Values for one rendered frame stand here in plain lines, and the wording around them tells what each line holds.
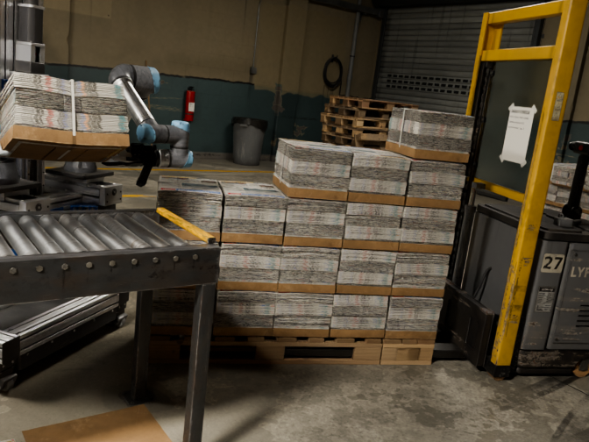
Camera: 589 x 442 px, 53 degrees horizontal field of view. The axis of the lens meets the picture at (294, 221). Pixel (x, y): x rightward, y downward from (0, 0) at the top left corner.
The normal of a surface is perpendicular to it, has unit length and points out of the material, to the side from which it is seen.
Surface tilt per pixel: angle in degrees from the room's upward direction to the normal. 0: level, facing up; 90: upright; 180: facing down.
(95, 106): 69
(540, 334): 90
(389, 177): 90
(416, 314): 90
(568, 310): 90
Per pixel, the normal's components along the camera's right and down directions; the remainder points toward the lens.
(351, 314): 0.21, 0.23
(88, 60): 0.57, 0.25
